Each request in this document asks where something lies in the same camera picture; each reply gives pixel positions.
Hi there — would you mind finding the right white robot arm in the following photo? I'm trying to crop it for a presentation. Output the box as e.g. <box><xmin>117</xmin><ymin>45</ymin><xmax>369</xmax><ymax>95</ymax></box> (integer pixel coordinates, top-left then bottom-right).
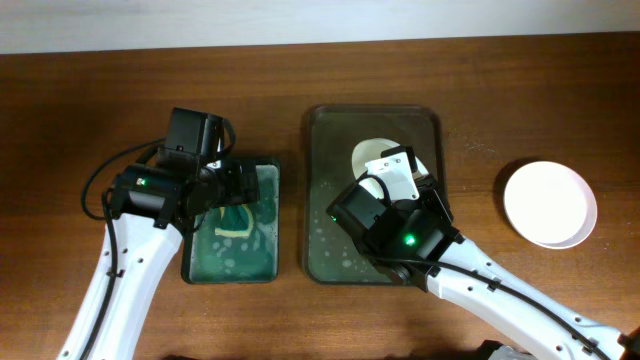
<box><xmin>327</xmin><ymin>175</ymin><xmax>639</xmax><ymax>360</ymax></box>

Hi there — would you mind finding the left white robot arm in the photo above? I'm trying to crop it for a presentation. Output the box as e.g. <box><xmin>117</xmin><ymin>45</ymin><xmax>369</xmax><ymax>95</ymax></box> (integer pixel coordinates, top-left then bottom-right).
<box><xmin>59</xmin><ymin>108</ymin><xmax>259</xmax><ymax>359</ymax></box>

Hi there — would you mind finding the large dark serving tray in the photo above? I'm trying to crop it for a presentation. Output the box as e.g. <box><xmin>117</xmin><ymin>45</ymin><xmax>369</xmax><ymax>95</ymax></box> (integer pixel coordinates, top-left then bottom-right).
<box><xmin>302</xmin><ymin>105</ymin><xmax>447</xmax><ymax>286</ymax></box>

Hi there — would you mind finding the small green water tray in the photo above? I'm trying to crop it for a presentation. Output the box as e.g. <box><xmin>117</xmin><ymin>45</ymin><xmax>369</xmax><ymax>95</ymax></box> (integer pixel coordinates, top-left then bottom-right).
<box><xmin>181</xmin><ymin>157</ymin><xmax>280</xmax><ymax>285</ymax></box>

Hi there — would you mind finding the green yellow scrubbing sponge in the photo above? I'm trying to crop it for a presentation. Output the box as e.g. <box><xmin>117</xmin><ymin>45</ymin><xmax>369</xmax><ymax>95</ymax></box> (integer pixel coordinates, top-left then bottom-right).
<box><xmin>214</xmin><ymin>204</ymin><xmax>255</xmax><ymax>238</ymax></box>

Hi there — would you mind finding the white plate blue stain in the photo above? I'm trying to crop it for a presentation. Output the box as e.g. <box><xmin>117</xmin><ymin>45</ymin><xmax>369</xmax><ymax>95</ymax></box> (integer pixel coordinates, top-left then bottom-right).
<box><xmin>351</xmin><ymin>138</ymin><xmax>429</xmax><ymax>200</ymax></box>

